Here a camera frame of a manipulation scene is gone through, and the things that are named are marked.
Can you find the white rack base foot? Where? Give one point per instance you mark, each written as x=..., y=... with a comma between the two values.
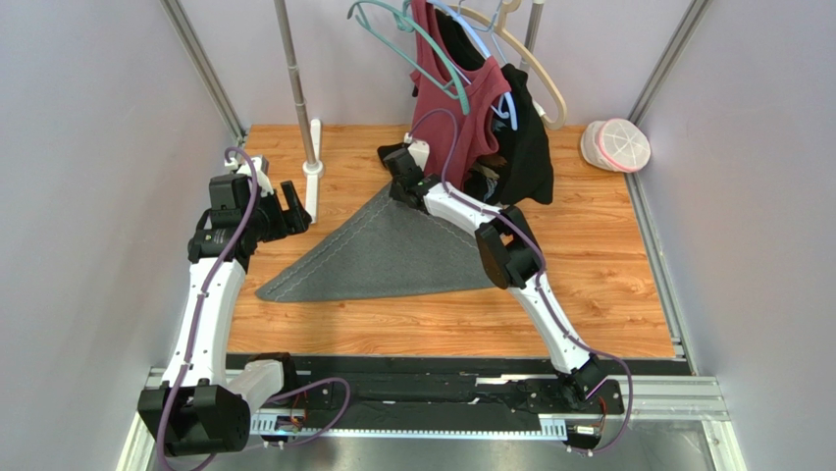
x=313, y=167

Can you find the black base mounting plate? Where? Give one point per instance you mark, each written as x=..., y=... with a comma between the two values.
x=431, y=396

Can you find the teal plastic hanger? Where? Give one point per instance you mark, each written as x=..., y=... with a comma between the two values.
x=453, y=87

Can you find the grey cloth napkin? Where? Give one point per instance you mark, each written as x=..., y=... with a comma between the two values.
x=383, y=250

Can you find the grey rack pole right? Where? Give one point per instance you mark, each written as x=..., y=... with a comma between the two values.
x=533, y=25

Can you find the maroon tank top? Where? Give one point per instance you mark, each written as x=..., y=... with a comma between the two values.
x=456, y=141

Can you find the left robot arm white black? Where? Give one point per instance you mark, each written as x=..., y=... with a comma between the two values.
x=197, y=409

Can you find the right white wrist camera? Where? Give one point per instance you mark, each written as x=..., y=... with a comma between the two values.
x=418, y=149

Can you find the grey rack pole left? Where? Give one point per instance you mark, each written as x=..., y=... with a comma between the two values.
x=292, y=64

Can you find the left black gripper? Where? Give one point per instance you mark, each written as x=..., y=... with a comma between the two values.
x=296, y=218

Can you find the light blue plastic hanger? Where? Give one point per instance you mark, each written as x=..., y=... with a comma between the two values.
x=467, y=50

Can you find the beige wooden hanger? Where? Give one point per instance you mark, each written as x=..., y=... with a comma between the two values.
x=496, y=25

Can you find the black t-shirt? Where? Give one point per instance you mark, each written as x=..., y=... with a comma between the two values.
x=521, y=168

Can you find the grey rack pole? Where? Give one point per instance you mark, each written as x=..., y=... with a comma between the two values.
x=533, y=25
x=292, y=64

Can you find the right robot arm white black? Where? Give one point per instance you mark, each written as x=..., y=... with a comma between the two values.
x=511, y=259

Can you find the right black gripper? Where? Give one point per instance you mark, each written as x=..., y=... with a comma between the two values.
x=397, y=163

